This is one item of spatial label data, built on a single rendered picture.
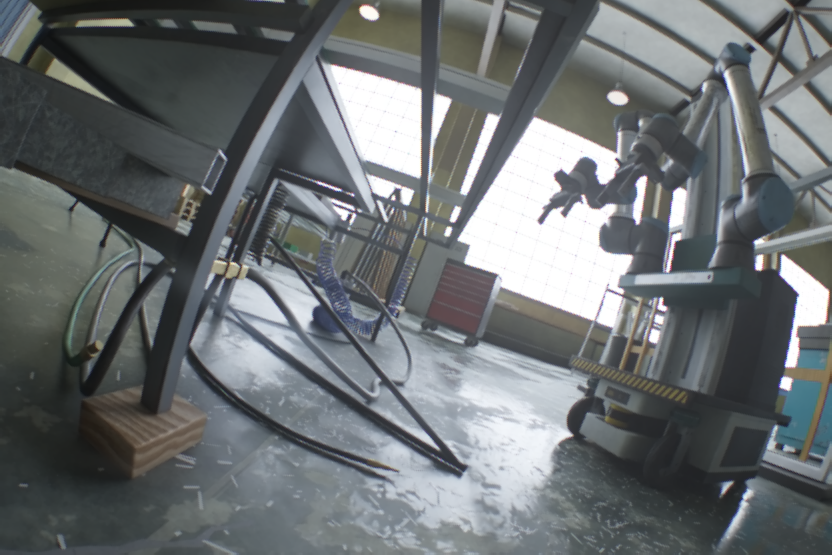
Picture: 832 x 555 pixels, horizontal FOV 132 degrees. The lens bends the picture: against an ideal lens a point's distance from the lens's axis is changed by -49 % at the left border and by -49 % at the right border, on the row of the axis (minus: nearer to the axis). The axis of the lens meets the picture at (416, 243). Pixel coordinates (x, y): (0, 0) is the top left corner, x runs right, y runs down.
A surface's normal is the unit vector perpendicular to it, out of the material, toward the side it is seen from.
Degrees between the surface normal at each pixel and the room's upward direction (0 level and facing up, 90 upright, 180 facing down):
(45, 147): 90
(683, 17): 180
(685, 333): 90
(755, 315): 90
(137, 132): 90
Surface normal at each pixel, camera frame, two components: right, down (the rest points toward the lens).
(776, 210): -0.26, -0.16
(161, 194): 0.94, 0.35
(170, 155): 0.32, -0.03
